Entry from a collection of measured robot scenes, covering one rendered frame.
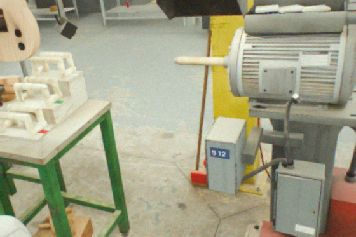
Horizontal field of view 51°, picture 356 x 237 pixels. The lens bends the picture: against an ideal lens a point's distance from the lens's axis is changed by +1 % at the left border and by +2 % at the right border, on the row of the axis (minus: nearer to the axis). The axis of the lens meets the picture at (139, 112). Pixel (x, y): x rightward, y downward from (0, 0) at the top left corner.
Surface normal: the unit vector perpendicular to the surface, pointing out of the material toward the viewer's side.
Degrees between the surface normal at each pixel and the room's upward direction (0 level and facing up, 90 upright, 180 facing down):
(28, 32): 89
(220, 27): 90
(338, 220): 90
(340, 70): 76
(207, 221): 0
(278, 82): 90
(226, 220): 0
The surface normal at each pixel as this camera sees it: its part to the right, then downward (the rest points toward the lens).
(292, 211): -0.43, 0.44
